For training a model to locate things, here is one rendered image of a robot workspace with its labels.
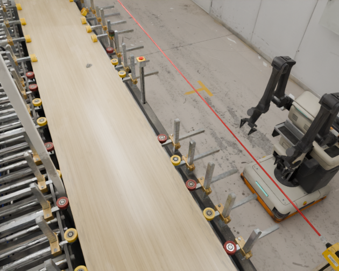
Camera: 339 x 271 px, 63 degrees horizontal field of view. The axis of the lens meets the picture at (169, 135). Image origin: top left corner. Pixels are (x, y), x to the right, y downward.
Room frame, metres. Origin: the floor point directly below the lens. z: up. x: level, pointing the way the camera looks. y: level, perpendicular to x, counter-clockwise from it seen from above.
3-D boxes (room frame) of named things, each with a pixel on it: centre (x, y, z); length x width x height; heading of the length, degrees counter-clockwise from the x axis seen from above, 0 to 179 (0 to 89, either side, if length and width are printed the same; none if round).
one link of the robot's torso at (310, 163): (1.51, -1.11, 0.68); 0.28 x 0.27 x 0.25; 27
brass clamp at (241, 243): (0.69, -0.51, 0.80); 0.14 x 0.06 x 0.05; 27
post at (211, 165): (1.11, -0.29, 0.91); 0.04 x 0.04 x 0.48; 27
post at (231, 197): (0.89, -0.40, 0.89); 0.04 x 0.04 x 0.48; 27
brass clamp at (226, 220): (0.91, -0.39, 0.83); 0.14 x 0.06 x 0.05; 27
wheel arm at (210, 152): (1.41, -0.23, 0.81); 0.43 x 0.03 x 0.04; 117
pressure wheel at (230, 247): (0.65, -0.40, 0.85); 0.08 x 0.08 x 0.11
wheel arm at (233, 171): (1.19, -0.34, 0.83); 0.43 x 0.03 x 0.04; 117
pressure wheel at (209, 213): (0.87, -0.28, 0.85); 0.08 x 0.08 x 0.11
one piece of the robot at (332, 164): (1.68, -1.31, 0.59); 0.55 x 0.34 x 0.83; 27
